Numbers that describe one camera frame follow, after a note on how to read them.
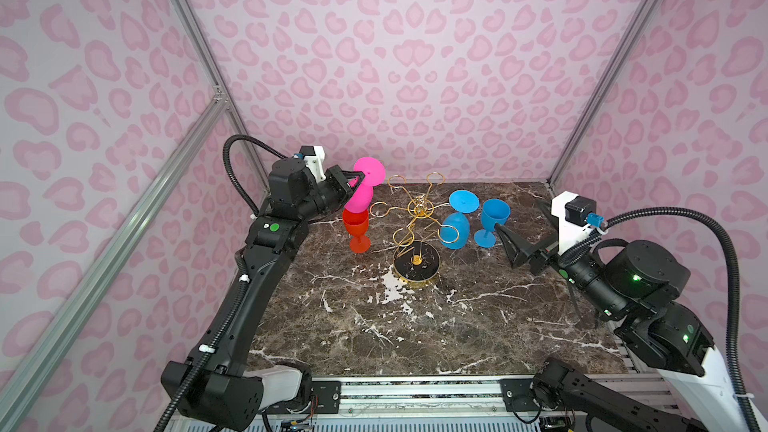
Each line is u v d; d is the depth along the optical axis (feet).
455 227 2.70
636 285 1.16
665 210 1.17
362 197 2.54
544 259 1.45
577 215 1.28
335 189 1.95
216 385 1.19
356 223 2.88
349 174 2.11
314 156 2.06
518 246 1.49
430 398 2.46
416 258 3.12
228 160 1.61
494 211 3.12
